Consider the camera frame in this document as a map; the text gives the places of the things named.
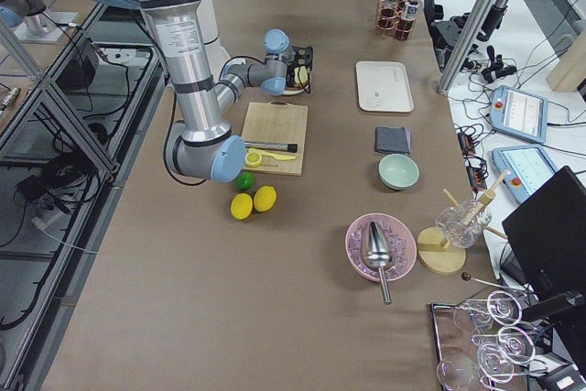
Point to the metal scoop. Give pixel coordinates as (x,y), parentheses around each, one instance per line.
(376,255)

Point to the cream rabbit tray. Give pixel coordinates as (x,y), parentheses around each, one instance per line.
(383,86)

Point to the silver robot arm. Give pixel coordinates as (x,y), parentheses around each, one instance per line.
(203,144)

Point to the yellow lemon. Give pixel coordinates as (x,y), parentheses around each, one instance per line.
(265,198)
(241,206)

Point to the half lemon slice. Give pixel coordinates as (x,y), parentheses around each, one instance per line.
(253,159)

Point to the green lime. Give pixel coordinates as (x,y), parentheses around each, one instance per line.
(245,181)

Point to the yellow lemon right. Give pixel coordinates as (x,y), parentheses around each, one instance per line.
(265,198)

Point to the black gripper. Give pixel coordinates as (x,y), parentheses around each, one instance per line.
(301,85)

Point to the clear glass mug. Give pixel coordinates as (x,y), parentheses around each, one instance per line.
(462,225)

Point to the pink bowl with ice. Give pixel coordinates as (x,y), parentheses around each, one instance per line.
(401,243)

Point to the black monitor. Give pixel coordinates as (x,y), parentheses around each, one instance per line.
(547,235)

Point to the tea bottle three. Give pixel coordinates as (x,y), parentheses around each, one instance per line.
(407,20)

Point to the blue teach pendant far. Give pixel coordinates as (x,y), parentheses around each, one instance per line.
(520,114)

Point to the wooden cutting board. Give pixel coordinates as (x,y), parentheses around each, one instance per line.
(280,124)

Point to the blue teach pendant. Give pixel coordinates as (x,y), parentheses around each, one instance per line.
(530,167)
(520,114)

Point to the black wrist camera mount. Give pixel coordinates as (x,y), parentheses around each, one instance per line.
(303,57)

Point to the yellow lemon left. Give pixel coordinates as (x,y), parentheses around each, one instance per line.
(241,206)

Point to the grey folded cloth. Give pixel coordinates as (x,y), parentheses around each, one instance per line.
(392,140)

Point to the aluminium frame post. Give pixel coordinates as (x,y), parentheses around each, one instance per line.
(478,14)

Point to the mint green bowl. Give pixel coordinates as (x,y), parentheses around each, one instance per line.
(398,172)

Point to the white round plate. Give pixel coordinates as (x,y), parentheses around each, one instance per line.
(295,91)

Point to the copper wire bottle rack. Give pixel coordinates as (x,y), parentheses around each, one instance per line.
(387,27)

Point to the metal tray with glasses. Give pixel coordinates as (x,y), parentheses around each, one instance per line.
(484,344)

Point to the plain bread slice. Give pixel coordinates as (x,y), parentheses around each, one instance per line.
(303,76)

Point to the metal rod with black tip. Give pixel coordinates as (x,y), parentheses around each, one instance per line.
(285,147)

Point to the blue teach pendant near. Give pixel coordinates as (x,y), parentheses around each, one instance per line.
(530,167)

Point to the yellow plastic knife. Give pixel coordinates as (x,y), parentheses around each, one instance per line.
(275,156)

